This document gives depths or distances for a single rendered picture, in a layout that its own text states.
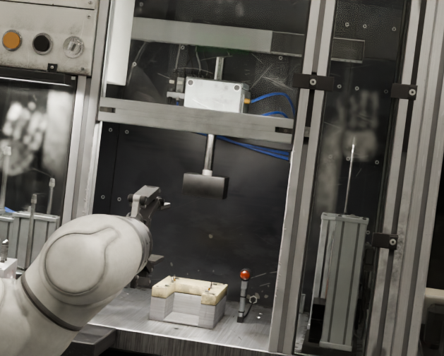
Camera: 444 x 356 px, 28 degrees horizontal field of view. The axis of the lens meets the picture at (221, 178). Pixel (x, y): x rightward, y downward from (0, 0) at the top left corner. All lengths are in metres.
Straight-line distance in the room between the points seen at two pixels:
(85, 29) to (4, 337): 0.75
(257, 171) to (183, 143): 0.19
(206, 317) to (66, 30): 0.61
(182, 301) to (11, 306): 0.79
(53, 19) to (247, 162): 0.60
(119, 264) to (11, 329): 0.15
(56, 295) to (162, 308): 0.74
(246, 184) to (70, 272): 1.06
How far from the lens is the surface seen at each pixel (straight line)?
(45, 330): 1.10
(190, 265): 2.08
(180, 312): 1.85
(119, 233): 1.08
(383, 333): 1.64
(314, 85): 1.60
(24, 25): 1.72
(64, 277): 1.03
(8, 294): 1.11
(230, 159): 2.05
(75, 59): 1.68
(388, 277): 1.62
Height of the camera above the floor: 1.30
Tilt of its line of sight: 3 degrees down
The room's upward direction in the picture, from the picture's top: 7 degrees clockwise
